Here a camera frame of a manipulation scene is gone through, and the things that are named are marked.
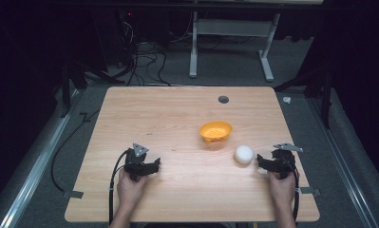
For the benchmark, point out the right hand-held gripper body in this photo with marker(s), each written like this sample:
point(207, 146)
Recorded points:
point(283, 161)

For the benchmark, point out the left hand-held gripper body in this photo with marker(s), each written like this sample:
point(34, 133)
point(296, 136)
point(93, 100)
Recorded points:
point(135, 161)

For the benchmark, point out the white ball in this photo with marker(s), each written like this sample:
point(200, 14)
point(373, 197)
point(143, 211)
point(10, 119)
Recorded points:
point(243, 154)

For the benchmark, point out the orange perforated bowl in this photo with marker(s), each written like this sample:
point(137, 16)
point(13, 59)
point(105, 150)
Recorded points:
point(215, 131)

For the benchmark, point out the person's left hand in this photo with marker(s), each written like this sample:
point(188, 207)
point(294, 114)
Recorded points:
point(130, 188)

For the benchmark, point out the person's right hand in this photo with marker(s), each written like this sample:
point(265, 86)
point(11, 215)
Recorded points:
point(282, 190)

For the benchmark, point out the small white crumpled object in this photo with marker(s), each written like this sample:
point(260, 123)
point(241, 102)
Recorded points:
point(287, 99)

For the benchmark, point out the grey round table grommet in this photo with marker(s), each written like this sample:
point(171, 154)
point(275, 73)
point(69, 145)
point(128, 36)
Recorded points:
point(223, 99)

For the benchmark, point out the black metal stand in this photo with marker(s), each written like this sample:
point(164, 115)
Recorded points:
point(325, 95)

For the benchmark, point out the black tripod stand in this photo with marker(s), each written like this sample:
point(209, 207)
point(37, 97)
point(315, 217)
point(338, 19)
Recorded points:
point(73, 76)

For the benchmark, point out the dark computer tower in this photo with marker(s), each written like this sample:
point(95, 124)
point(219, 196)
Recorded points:
point(125, 34)

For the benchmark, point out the silver floor rail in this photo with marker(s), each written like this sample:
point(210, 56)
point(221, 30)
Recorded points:
point(28, 177)
point(345, 164)

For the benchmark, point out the white metal desk frame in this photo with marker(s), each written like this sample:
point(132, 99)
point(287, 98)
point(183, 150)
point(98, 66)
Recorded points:
point(231, 28)

